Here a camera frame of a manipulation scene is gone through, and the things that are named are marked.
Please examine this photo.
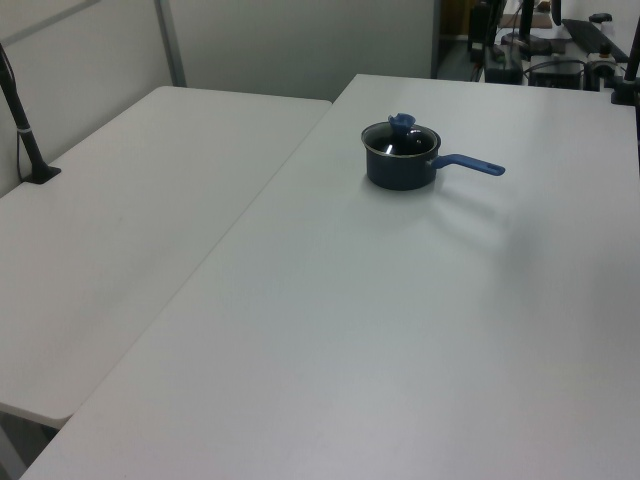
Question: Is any glass lid with blue knob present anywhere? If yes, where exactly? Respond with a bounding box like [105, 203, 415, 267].
[360, 112, 441, 158]

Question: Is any white side table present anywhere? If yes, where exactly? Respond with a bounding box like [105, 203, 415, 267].
[0, 85, 334, 422]

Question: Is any black equipment box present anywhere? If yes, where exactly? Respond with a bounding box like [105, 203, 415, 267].
[483, 44, 525, 84]

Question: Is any black computer case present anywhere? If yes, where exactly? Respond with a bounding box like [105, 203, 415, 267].
[529, 59, 587, 91]

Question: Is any black monitor stand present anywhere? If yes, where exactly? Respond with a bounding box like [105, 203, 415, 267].
[499, 0, 552, 57]

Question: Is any black keyboard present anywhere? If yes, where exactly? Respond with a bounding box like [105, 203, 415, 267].
[561, 18, 630, 62]

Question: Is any dark saucepan with blue handle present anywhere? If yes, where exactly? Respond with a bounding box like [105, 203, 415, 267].
[360, 119, 506, 192]

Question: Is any black camera stand pole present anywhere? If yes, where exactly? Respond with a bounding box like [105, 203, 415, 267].
[0, 42, 63, 186]

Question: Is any black clamp camera stand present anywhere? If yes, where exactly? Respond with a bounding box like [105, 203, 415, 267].
[608, 0, 640, 106]

